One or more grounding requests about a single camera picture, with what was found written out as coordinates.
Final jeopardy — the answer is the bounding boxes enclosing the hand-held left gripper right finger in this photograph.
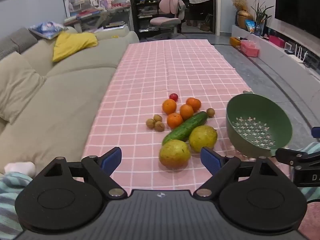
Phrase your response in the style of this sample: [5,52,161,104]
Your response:
[194,147,292,198]

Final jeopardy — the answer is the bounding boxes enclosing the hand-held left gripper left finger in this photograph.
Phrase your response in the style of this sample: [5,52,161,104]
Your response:
[36,147,127,198]

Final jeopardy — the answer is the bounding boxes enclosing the yellow green pear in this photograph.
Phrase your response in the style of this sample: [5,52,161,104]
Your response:
[189,125,218,153]
[159,139,191,170]

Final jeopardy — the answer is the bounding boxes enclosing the green cucumber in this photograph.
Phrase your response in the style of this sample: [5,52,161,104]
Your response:
[162,111,208,146]

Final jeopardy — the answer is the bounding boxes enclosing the green colander bowl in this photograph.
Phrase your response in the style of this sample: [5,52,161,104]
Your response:
[226,90,293,158]

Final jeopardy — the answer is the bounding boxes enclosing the mandarin orange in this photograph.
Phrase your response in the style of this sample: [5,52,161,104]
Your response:
[167,113,184,129]
[162,99,177,115]
[186,97,202,112]
[179,104,194,120]

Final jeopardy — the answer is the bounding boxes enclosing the pink fluffy fabric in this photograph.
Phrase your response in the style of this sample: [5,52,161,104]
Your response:
[297,201,320,240]

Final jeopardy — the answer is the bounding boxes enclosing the beige sofa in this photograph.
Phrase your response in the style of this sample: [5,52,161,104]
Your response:
[0,26,140,180]

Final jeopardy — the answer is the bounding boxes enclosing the white router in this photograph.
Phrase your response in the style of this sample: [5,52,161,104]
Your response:
[291,44,309,63]

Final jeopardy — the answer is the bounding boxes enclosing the white tv cabinet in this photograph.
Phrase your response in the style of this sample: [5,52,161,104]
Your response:
[231,24,320,120]

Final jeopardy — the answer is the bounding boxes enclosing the white cloth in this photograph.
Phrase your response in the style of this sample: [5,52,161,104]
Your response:
[4,162,36,178]

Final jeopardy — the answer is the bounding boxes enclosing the magenta box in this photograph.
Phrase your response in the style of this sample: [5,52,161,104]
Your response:
[269,35,285,47]

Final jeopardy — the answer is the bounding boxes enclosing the pink checked tablecloth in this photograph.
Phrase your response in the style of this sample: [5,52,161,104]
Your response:
[72,39,278,192]

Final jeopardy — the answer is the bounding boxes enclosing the pink storage box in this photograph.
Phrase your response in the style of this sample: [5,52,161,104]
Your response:
[240,40,260,57]

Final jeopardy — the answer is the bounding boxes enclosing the teal striped clothing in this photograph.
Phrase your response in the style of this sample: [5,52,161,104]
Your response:
[0,142,320,240]

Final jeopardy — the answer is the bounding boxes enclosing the beige sofa cushion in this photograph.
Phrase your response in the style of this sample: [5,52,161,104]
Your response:
[0,52,47,125]

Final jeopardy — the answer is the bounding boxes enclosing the yellow pillow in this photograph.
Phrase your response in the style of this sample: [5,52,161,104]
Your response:
[52,31,98,62]

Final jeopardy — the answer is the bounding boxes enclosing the black television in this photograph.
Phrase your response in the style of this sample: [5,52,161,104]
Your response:
[274,0,320,39]

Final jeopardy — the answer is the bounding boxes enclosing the green potted plant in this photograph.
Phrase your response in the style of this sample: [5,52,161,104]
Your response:
[251,2,274,36]

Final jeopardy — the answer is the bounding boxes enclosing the golden vase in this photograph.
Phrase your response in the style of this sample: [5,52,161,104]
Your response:
[236,9,254,30]

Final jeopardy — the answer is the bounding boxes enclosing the cluttered study desk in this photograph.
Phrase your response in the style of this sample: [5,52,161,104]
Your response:
[63,0,132,32]

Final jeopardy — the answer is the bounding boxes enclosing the blue printed pillow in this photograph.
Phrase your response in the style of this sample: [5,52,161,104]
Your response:
[28,21,68,40]

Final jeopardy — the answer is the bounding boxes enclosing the stack of books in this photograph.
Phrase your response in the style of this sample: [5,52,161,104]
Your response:
[76,9,100,18]

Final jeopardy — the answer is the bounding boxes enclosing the dried flowers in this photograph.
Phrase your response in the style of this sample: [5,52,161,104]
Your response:
[232,0,248,11]

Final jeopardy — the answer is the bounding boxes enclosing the grey striped cushion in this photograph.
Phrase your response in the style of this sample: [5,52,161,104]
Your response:
[0,27,38,60]

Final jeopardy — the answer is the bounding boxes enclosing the black shelf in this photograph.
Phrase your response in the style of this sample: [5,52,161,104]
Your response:
[136,0,160,33]

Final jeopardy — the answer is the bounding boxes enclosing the pink office chair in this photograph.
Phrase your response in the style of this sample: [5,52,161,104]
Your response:
[150,0,187,37]

